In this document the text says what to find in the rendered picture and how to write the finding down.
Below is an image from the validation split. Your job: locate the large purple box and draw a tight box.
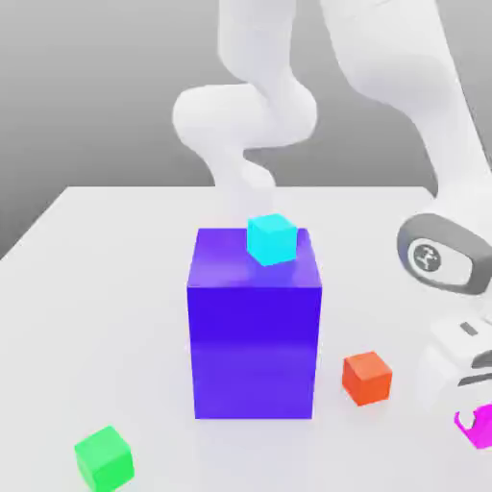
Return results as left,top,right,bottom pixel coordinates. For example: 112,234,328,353
186,227,323,421

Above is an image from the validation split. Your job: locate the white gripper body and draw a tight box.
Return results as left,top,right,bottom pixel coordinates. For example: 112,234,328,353
416,340,492,414

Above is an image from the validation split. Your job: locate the small cyan cube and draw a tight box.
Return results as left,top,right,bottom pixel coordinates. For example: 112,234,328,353
246,213,299,267

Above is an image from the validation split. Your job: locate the small orange cube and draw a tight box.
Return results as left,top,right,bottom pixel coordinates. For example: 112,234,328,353
341,350,394,407

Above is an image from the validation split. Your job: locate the small green cube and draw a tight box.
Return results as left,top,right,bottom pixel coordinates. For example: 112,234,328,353
73,425,135,492

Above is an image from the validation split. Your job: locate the small magenta cube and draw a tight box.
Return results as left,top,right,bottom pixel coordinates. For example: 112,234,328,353
454,403,492,450

